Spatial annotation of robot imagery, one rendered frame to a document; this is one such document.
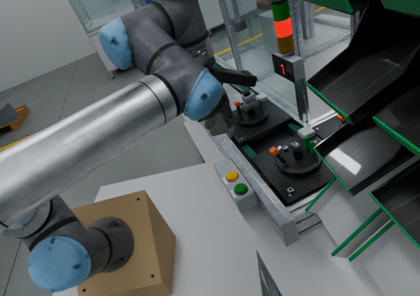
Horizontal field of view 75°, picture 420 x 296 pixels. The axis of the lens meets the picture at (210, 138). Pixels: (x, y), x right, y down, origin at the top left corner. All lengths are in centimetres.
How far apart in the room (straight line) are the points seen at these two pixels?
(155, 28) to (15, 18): 851
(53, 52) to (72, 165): 862
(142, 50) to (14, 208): 27
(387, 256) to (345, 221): 10
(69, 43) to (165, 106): 847
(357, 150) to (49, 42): 862
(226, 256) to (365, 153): 52
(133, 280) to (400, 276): 64
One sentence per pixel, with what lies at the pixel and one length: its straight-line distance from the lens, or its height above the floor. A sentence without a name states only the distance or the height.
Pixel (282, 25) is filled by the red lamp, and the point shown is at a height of 135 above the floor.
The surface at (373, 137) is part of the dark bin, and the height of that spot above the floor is 123.
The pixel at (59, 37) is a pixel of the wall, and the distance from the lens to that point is 883.
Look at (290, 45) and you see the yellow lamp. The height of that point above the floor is 128.
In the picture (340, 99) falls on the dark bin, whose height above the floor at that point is 136.
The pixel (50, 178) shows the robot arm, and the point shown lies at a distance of 35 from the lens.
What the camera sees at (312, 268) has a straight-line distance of 86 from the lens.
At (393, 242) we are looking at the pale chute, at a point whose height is 105.
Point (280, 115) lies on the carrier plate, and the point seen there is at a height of 97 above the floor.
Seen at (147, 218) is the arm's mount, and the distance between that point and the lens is 84.
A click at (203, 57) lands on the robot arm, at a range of 55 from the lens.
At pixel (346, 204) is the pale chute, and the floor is 105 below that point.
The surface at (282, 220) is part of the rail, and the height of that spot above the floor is 96.
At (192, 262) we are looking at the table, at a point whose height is 86.
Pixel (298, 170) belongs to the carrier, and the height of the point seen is 99.
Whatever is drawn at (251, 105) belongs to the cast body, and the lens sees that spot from 113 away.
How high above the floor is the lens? 163
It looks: 35 degrees down
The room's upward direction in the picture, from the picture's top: 22 degrees counter-clockwise
